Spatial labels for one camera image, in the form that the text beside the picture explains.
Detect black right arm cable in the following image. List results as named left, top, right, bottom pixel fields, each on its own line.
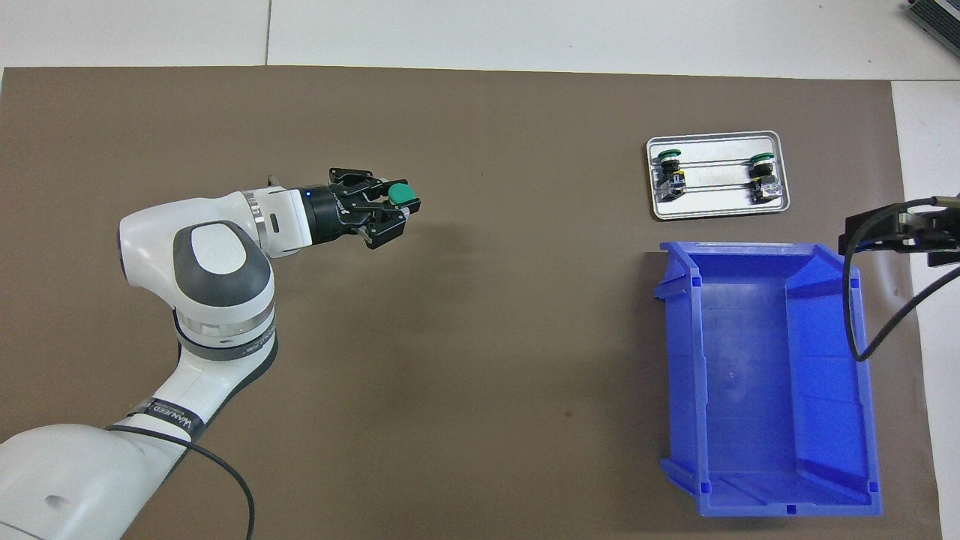
left=844, top=195, right=960, bottom=363

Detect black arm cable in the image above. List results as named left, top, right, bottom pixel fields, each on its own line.
left=105, top=424, right=256, bottom=540
left=844, top=195, right=960, bottom=363

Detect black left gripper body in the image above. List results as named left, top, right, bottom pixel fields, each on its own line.
left=304, top=184, right=380, bottom=245

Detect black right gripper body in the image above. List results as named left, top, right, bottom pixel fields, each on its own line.
left=904, top=210, right=960, bottom=254

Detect dark grey ribbed device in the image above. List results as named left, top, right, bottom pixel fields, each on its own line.
left=904, top=0, right=960, bottom=59

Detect blue plastic storage bin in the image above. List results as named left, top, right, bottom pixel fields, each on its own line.
left=654, top=240, right=884, bottom=518

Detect grey metal tray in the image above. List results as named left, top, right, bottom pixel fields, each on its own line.
left=646, top=130, right=791, bottom=221

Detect green push button switch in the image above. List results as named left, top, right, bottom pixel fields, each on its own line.
left=386, top=182, right=419, bottom=218
left=748, top=152, right=785, bottom=204
left=655, top=149, right=688, bottom=202

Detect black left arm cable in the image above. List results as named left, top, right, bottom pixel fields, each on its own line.
left=105, top=424, right=256, bottom=540

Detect brown table mat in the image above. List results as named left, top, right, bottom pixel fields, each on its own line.
left=0, top=66, right=942, bottom=540

